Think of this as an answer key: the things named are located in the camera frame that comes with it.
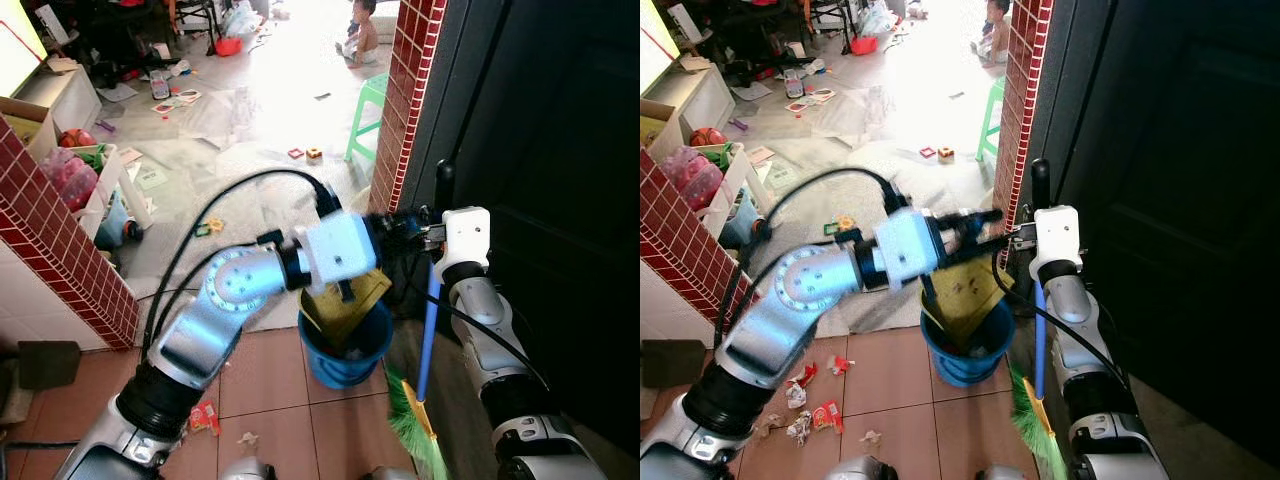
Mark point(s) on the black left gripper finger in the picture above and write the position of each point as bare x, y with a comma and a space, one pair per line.
990, 241
415, 216
982, 215
418, 243

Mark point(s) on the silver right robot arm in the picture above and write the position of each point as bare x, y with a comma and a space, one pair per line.
490, 330
1085, 330

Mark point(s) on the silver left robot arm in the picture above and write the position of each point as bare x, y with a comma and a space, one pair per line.
780, 330
205, 330

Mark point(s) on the green plastic stool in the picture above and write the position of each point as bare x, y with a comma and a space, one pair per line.
368, 100
992, 110

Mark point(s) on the white shaggy rug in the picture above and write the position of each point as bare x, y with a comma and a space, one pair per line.
250, 160
880, 160

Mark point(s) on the yellow green small toy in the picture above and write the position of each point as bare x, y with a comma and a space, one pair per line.
212, 227
842, 224

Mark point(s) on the dark door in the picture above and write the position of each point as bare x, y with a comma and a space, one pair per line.
1170, 180
550, 180

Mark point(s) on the blue plastic bucket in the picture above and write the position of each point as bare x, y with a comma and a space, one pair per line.
967, 370
345, 370

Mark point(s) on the small red white wrapper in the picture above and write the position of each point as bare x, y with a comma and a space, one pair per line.
838, 363

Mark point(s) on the seated small child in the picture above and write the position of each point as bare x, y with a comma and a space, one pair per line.
363, 35
995, 33

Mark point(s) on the red plastic basin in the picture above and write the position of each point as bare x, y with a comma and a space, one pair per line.
863, 45
228, 46

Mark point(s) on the blue toy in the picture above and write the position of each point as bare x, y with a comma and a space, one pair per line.
745, 225
115, 225

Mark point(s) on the red white crumpled wrapper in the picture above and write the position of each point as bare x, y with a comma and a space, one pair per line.
800, 385

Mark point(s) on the red snack wrapper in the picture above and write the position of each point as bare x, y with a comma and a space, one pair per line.
828, 415
205, 417

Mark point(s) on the white shelf rack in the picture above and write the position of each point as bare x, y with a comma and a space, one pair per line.
115, 175
742, 172

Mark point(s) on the silver robot right leg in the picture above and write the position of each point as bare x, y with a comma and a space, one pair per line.
390, 473
1000, 473

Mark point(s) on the silver robot leg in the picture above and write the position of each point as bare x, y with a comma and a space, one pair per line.
865, 468
390, 473
1000, 473
247, 470

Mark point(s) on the white crumpled paper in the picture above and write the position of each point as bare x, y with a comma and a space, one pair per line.
800, 428

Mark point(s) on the silver robot left leg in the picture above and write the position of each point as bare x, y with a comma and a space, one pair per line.
247, 470
865, 468

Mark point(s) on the open cardboard box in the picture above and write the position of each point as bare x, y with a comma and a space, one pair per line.
28, 125
660, 125

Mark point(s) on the pink plastic bag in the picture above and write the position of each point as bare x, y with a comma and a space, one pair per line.
68, 178
695, 178

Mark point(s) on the red ball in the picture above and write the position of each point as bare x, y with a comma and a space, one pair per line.
708, 137
76, 138

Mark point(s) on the dark grey flat object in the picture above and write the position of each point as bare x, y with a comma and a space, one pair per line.
672, 365
48, 365

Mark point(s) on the white low cabinet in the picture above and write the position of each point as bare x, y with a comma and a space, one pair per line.
65, 95
705, 98

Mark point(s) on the bright flat screen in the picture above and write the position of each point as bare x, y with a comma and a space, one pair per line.
652, 40
18, 45

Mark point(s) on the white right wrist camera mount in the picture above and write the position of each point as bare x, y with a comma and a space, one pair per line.
1057, 238
465, 240

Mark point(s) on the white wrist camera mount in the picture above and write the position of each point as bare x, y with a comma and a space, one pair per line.
465, 240
910, 245
1057, 238
338, 250

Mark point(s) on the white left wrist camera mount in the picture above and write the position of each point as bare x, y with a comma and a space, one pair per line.
338, 250
910, 245

